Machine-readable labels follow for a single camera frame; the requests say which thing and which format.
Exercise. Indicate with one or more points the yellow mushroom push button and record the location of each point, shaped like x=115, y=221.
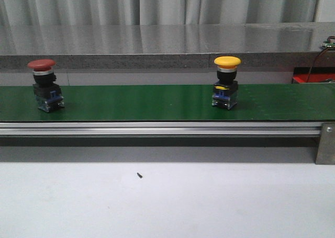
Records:
x=225, y=90

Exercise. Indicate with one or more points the red mushroom push button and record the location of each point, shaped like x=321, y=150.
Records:
x=47, y=93

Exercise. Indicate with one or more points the green conveyor belt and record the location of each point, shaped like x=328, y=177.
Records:
x=263, y=102

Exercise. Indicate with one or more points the red plastic tray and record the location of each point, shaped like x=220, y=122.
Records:
x=313, y=78

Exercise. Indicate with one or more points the small green circuit board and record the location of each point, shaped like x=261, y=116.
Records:
x=328, y=44

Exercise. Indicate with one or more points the grey pleated curtain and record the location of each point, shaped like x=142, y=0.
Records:
x=154, y=12

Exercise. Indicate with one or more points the aluminium conveyor side rail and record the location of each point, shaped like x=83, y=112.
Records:
x=161, y=128

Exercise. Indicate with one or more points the metal conveyor support bracket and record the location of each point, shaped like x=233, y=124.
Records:
x=326, y=149

